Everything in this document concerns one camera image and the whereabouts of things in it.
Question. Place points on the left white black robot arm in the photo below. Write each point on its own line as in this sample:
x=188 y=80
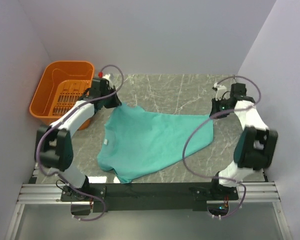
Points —
x=53 y=148

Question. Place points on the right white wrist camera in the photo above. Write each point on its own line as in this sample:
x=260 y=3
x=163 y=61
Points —
x=220 y=90

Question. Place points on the teal t shirt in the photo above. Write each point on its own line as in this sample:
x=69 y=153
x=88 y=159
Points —
x=139 y=142

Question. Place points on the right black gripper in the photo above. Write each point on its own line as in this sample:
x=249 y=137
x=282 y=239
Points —
x=214 y=113

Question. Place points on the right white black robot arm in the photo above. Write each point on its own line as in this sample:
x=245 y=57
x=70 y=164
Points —
x=257 y=142

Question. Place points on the orange plastic basket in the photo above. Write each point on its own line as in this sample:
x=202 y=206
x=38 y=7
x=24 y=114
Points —
x=61 y=85

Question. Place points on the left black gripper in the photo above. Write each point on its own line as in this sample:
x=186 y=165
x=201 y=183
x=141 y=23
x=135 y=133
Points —
x=115 y=102

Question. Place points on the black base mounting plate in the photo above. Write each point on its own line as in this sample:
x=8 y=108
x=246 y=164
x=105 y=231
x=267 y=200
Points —
x=160 y=196

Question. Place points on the aluminium frame rail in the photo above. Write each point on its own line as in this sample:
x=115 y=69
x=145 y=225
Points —
x=39 y=214

